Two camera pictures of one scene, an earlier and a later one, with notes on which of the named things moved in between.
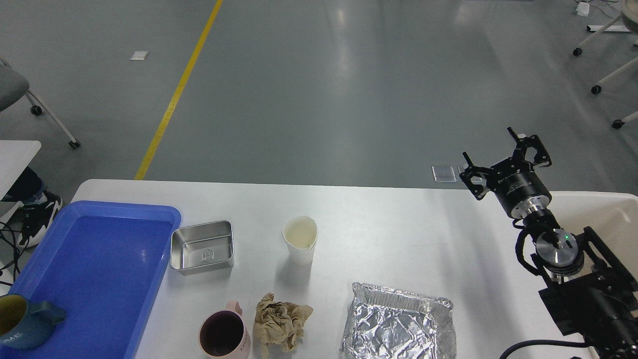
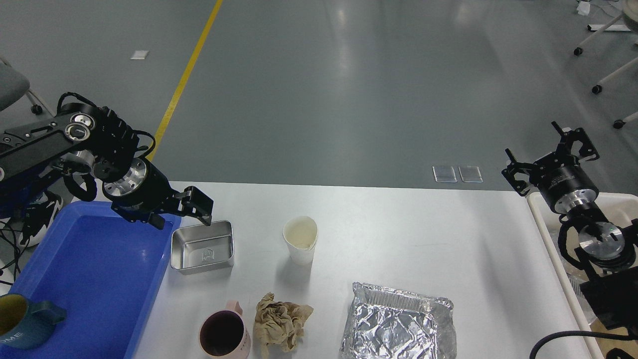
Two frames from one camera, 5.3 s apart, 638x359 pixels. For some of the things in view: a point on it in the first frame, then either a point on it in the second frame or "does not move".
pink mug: (223, 334) does not move
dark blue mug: (24, 325) does not move
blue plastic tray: (103, 263) does not move
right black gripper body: (519, 188) to (562, 180)
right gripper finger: (487, 175) to (521, 186)
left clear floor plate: (444, 174) does not move
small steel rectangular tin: (205, 249) does not move
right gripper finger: (531, 149) to (586, 148)
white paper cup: (300, 233) does not move
